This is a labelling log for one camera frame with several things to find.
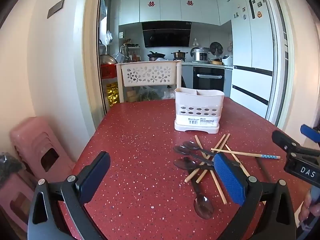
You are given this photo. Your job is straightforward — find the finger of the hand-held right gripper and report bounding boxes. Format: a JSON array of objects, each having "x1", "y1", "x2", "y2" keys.
[
  {"x1": 300, "y1": 124, "x2": 320, "y2": 143},
  {"x1": 272, "y1": 129, "x2": 320, "y2": 158}
]

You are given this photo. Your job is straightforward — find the silver electric pressure cooker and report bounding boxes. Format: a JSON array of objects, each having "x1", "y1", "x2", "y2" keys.
[{"x1": 191, "y1": 47, "x2": 210, "y2": 63}]

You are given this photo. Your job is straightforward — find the bag of green vegetables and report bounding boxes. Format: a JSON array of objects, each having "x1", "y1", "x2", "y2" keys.
[{"x1": 139, "y1": 86, "x2": 162, "y2": 102}]

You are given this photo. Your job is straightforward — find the white upper kitchen cabinets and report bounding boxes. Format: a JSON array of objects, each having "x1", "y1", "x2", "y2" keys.
[{"x1": 119, "y1": 0, "x2": 232, "y2": 26}]

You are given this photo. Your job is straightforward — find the black plastic bag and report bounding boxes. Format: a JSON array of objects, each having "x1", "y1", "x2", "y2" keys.
[{"x1": 0, "y1": 152, "x2": 24, "y2": 188}]

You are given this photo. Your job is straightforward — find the white refrigerator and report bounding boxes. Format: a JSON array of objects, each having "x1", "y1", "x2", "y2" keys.
[{"x1": 229, "y1": 0, "x2": 274, "y2": 118}]

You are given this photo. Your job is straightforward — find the large metal basin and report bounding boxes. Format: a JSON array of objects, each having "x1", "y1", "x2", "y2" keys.
[{"x1": 100, "y1": 54, "x2": 118, "y2": 65}]

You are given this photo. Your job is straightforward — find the beige door frame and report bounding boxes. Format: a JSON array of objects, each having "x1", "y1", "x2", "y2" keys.
[{"x1": 82, "y1": 0, "x2": 112, "y2": 130}]

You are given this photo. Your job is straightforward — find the red plastic crate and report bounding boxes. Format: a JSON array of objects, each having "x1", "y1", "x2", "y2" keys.
[{"x1": 100, "y1": 64, "x2": 117, "y2": 79}]

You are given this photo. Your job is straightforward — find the steel cooking pot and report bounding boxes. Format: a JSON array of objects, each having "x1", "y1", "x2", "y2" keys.
[{"x1": 171, "y1": 50, "x2": 188, "y2": 60}]

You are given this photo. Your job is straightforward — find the dark wall switch plate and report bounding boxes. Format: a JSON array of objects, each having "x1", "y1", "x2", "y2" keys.
[{"x1": 47, "y1": 0, "x2": 65, "y2": 19}]

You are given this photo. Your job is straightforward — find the white spice rack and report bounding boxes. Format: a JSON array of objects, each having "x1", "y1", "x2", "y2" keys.
[{"x1": 121, "y1": 44, "x2": 141, "y2": 63}]

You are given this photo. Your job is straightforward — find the person's right hand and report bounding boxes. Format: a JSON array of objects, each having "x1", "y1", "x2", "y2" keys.
[{"x1": 298, "y1": 192, "x2": 313, "y2": 222}]

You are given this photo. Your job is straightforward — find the black built-in oven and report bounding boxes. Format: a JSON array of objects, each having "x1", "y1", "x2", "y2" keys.
[{"x1": 192, "y1": 66, "x2": 225, "y2": 92}]

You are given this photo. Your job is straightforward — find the stack of pink plastic stools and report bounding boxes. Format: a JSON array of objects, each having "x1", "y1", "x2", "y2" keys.
[{"x1": 9, "y1": 116, "x2": 75, "y2": 178}]

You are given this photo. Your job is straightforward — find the white plastic bag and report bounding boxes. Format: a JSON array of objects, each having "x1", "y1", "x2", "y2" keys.
[{"x1": 161, "y1": 87, "x2": 177, "y2": 100}]

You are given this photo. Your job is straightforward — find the round black divided tray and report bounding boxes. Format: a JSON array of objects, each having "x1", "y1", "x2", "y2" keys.
[{"x1": 209, "y1": 42, "x2": 223, "y2": 55}]

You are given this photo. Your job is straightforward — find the pink plastic stool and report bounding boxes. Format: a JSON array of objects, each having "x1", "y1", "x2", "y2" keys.
[{"x1": 0, "y1": 172, "x2": 35, "y2": 233}]

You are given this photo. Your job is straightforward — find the black wok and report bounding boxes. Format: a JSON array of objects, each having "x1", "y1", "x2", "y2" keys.
[{"x1": 147, "y1": 51, "x2": 165, "y2": 62}]

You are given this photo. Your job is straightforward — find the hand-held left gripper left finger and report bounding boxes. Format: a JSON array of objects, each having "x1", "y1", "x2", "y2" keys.
[{"x1": 27, "y1": 151, "x2": 111, "y2": 240}]

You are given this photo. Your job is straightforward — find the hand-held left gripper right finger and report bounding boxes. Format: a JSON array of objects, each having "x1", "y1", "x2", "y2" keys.
[{"x1": 213, "y1": 153, "x2": 297, "y2": 240}]

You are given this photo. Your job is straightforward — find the group of fridge magnets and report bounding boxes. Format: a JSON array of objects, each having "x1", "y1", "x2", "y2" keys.
[{"x1": 234, "y1": 0, "x2": 267, "y2": 20}]

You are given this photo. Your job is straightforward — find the gold foil bag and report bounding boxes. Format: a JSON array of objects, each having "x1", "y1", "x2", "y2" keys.
[{"x1": 106, "y1": 81, "x2": 119, "y2": 108}]

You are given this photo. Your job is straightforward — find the white plastic utensil holder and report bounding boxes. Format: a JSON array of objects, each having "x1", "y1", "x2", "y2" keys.
[{"x1": 174, "y1": 87, "x2": 225, "y2": 132}]

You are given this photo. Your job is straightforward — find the translucent dark plastic spoon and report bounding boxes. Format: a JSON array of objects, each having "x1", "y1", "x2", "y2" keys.
[
  {"x1": 182, "y1": 141, "x2": 241, "y2": 167},
  {"x1": 184, "y1": 157, "x2": 214, "y2": 220},
  {"x1": 174, "y1": 158, "x2": 215, "y2": 171},
  {"x1": 173, "y1": 145, "x2": 217, "y2": 165}
]

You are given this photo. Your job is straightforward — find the black range hood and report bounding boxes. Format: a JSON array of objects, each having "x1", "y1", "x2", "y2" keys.
[{"x1": 141, "y1": 21, "x2": 192, "y2": 48}]

